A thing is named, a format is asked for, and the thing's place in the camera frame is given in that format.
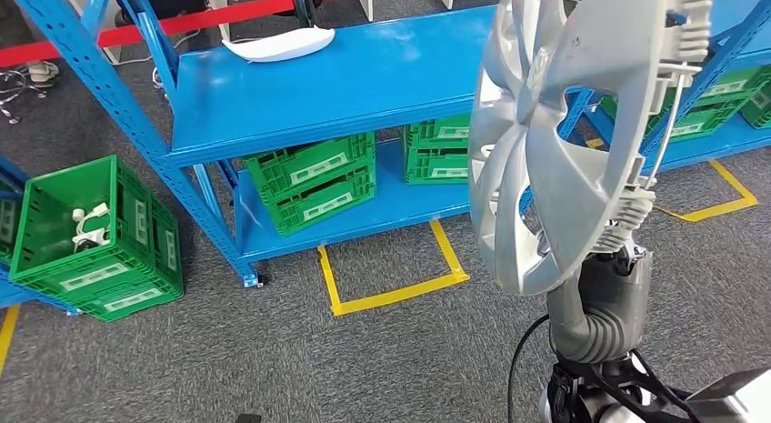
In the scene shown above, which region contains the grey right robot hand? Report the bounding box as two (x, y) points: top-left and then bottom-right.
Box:
(545, 245), (655, 349)

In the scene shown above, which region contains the silver wheel cover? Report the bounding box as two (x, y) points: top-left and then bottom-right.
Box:
(468, 0), (713, 297)

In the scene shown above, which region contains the white plastic trim part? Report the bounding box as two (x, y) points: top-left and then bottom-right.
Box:
(221, 25), (336, 64)

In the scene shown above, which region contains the yellow floor tape square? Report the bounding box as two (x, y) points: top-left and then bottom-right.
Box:
(0, 306), (22, 378)
(317, 219), (471, 317)

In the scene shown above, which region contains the red barrier belt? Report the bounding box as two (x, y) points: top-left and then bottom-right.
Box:
(0, 0), (296, 69)

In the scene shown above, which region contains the green open plastic crate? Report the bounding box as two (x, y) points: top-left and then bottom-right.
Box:
(8, 155), (185, 304)
(0, 178), (25, 266)

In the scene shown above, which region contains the chrome stool base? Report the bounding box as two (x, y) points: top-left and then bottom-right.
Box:
(0, 67), (46, 126)

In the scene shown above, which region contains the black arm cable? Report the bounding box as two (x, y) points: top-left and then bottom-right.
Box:
(507, 314), (552, 423)

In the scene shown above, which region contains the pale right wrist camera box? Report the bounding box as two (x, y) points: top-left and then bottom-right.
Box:
(686, 367), (771, 423)

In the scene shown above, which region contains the black barrier post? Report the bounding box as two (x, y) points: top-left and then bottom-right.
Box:
(290, 0), (320, 28)

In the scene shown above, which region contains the white adapter with black cord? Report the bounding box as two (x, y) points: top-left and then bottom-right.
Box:
(72, 230), (110, 254)

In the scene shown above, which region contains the white cable with plug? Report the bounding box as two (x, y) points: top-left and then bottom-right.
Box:
(72, 203), (111, 232)

